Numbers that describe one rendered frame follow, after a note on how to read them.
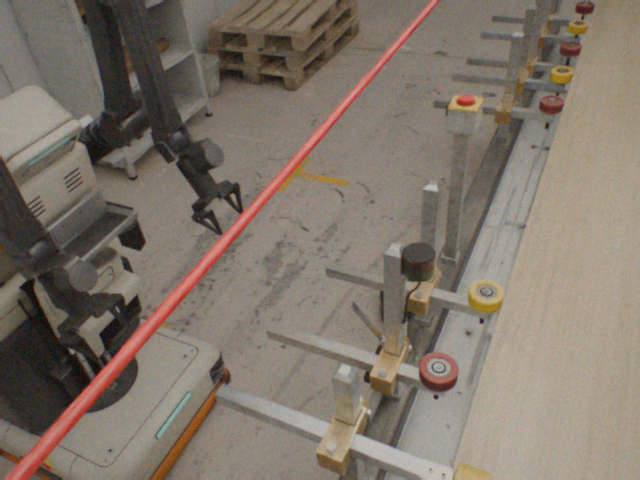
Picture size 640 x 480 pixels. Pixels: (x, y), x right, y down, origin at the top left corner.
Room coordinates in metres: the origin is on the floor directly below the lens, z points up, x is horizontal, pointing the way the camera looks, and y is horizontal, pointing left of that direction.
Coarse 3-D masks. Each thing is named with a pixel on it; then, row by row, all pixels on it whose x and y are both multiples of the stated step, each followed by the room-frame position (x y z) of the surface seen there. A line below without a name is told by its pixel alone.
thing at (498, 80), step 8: (456, 72) 2.17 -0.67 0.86; (464, 72) 2.16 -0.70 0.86; (456, 80) 2.15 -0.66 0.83; (464, 80) 2.14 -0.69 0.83; (472, 80) 2.12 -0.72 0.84; (480, 80) 2.11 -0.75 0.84; (488, 80) 2.09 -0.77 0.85; (496, 80) 2.07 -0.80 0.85; (504, 80) 2.06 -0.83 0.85; (528, 80) 2.02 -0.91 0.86; (536, 80) 2.02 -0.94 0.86; (544, 80) 2.01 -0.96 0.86; (528, 88) 2.01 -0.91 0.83; (536, 88) 2.00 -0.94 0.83; (544, 88) 1.98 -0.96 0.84; (552, 88) 1.97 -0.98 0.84; (560, 88) 1.95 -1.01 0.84
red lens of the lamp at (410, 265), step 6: (432, 246) 0.77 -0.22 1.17; (432, 258) 0.74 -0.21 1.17; (408, 264) 0.74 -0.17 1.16; (414, 264) 0.73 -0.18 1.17; (420, 264) 0.73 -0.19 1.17; (426, 264) 0.73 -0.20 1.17; (432, 264) 0.74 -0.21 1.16; (414, 270) 0.73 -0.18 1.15; (420, 270) 0.73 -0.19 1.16; (426, 270) 0.73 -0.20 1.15
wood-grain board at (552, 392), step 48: (624, 0) 2.62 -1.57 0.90; (624, 48) 2.11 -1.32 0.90; (576, 96) 1.77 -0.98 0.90; (624, 96) 1.73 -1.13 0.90; (576, 144) 1.47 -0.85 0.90; (624, 144) 1.44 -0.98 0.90; (576, 192) 1.23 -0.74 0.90; (624, 192) 1.20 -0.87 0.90; (528, 240) 1.05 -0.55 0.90; (576, 240) 1.03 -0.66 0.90; (624, 240) 1.01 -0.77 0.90; (528, 288) 0.89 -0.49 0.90; (576, 288) 0.87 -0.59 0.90; (624, 288) 0.85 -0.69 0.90; (528, 336) 0.75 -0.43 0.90; (576, 336) 0.73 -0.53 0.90; (624, 336) 0.72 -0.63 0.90; (480, 384) 0.64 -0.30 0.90; (528, 384) 0.63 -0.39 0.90; (576, 384) 0.62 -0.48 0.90; (624, 384) 0.61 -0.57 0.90; (480, 432) 0.54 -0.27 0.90; (528, 432) 0.53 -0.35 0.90; (576, 432) 0.52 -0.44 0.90; (624, 432) 0.51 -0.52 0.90
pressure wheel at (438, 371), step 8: (440, 352) 0.73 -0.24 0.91; (424, 360) 0.71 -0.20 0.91; (432, 360) 0.71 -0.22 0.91; (440, 360) 0.71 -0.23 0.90; (448, 360) 0.70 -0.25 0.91; (424, 368) 0.69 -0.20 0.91; (432, 368) 0.69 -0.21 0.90; (440, 368) 0.69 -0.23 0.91; (448, 368) 0.69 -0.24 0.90; (456, 368) 0.68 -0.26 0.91; (424, 376) 0.67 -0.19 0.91; (432, 376) 0.67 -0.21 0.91; (440, 376) 0.67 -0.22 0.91; (448, 376) 0.67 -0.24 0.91; (456, 376) 0.67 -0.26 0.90; (424, 384) 0.67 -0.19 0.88; (432, 384) 0.66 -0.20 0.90; (440, 384) 0.65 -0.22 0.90; (448, 384) 0.65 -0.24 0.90; (440, 392) 0.65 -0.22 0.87
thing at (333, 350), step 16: (272, 336) 0.88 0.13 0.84; (288, 336) 0.86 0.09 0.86; (304, 336) 0.85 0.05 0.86; (320, 352) 0.81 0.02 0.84; (336, 352) 0.80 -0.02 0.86; (352, 352) 0.79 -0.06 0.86; (368, 352) 0.79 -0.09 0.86; (368, 368) 0.76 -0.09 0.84; (400, 368) 0.73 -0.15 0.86; (416, 368) 0.73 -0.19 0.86; (416, 384) 0.70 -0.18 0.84
